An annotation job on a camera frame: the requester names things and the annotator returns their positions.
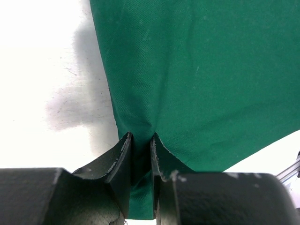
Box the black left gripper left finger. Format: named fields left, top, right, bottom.
left=73, top=132, right=133, bottom=218

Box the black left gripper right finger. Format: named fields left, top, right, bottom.
left=150, top=133, right=194, bottom=220

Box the aluminium frame rail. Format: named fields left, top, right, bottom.
left=276, top=152, right=300, bottom=192

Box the green surgical drape cloth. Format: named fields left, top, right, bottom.
left=90, top=0, right=300, bottom=219

